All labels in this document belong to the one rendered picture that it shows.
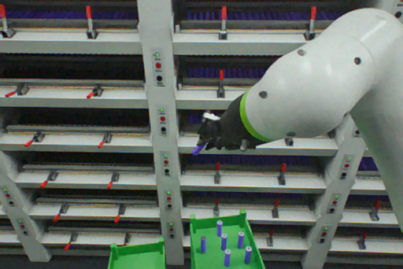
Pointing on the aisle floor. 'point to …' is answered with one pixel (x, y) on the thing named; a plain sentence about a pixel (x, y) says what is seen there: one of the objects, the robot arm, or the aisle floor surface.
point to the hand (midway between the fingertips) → (208, 140)
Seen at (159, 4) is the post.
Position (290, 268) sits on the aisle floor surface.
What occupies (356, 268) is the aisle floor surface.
